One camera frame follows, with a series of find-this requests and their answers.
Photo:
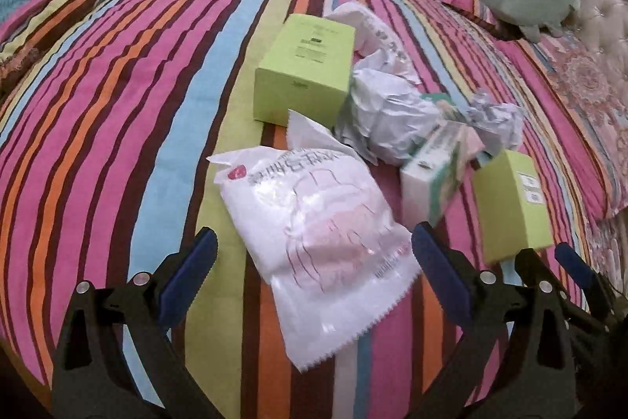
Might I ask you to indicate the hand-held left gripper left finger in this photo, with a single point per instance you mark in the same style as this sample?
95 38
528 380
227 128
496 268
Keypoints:
189 281

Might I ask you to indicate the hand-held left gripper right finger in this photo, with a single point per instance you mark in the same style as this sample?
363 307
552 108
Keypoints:
439 271

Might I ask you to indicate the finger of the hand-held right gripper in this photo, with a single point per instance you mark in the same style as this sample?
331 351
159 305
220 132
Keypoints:
574 264
527 267

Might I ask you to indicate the small green box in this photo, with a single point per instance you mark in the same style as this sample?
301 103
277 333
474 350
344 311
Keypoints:
510 208

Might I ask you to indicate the white green carton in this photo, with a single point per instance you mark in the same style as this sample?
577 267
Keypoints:
427 183

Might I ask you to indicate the white plastic packet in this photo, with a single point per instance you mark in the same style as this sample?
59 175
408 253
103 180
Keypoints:
314 242

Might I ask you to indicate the grey paper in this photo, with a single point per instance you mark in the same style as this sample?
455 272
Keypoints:
495 119

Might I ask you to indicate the white plastic bags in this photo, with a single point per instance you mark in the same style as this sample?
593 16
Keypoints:
387 114

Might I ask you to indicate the large green box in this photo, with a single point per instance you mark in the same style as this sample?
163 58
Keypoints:
299 70

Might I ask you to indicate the white plastic bag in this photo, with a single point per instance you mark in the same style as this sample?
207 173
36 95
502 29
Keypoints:
378 36

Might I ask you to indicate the pink floral bedsheet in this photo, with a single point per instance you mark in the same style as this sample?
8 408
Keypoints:
579 105

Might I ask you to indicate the striped blanket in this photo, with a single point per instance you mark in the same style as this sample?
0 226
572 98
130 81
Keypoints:
122 105

